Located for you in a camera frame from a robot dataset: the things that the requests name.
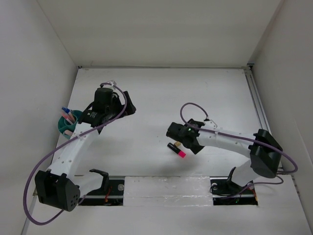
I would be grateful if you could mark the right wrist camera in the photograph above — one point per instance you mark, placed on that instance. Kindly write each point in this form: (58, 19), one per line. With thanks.
(209, 123)

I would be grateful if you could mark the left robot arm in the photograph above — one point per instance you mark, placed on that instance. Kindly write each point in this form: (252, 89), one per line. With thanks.
(57, 186)

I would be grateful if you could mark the aluminium rail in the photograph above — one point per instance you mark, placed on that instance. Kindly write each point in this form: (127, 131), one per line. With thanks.
(261, 115)

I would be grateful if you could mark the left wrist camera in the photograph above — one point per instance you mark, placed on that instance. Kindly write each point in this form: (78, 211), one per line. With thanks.
(109, 84)

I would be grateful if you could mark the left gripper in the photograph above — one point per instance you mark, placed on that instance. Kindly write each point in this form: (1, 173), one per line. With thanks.
(130, 109)

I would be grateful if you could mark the pink slim highlighter pen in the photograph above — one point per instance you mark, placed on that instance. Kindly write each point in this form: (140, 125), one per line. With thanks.
(72, 117)

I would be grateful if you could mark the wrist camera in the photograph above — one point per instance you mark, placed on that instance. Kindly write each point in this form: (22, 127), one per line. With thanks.
(209, 123)
(109, 84)

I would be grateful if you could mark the black highlighter pink cap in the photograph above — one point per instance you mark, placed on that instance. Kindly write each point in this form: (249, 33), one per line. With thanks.
(176, 150)

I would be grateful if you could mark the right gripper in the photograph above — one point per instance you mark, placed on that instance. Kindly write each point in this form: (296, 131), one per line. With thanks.
(197, 148)

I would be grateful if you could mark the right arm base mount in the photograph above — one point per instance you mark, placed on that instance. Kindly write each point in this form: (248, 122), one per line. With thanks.
(227, 193)

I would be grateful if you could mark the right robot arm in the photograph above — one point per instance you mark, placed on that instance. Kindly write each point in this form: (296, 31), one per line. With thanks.
(261, 149)

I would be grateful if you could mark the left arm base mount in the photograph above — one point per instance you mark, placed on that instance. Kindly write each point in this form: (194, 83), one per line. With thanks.
(101, 189)

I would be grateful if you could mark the red slim highlighter pen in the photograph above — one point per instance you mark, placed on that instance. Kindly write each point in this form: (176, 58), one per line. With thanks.
(67, 117)

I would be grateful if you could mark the teal round organizer container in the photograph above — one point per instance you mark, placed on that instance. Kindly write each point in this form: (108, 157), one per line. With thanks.
(64, 125)

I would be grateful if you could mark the clear bottle blue cap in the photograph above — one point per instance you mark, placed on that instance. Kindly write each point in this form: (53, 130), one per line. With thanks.
(65, 109)

